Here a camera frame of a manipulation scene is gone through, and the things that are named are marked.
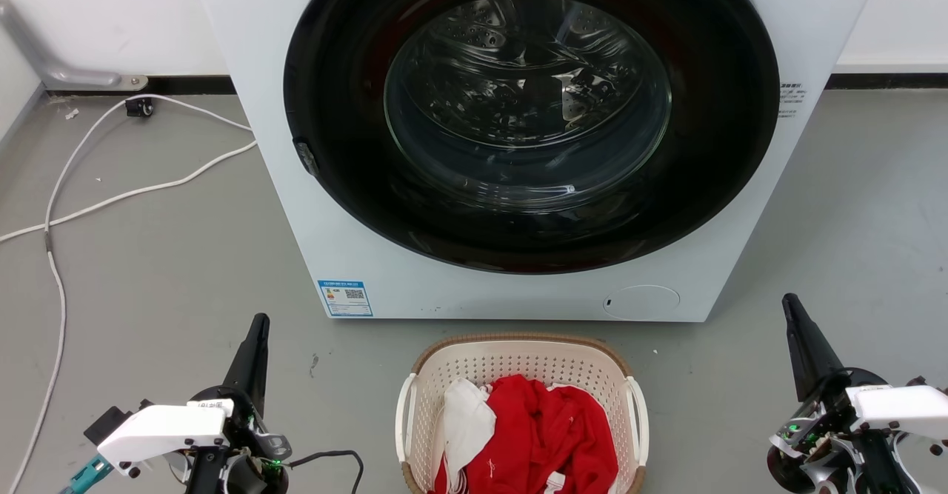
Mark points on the cream perforated laundry basket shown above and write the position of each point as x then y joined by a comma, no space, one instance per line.
511,364

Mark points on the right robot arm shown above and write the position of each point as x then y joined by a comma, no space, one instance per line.
889,464

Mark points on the white garment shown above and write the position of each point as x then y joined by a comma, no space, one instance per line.
466,424

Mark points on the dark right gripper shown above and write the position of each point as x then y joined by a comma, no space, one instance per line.
815,435

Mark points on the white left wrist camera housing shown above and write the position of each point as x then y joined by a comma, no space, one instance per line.
159,431

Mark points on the black round glass washer door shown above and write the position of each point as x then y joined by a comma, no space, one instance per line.
348,183

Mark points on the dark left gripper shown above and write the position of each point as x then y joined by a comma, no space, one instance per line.
252,435

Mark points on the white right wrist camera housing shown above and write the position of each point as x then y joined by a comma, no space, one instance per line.
900,405

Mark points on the small black plug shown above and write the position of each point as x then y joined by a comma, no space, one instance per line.
138,107

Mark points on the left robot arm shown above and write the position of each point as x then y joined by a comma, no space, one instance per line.
211,472

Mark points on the grey wall pipe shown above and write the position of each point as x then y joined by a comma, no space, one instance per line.
44,64

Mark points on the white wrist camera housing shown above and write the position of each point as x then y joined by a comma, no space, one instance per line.
159,431
900,405

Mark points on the teal connector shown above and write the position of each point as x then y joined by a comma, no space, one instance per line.
85,477

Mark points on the grey printed warning label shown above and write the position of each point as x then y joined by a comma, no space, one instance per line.
790,100

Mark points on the white front-load washing machine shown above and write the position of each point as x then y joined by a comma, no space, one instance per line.
311,49

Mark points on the red garment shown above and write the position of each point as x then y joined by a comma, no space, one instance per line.
552,435

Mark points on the blue energy label sticker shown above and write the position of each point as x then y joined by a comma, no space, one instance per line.
345,298

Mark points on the round white filter cover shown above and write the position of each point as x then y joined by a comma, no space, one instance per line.
641,303

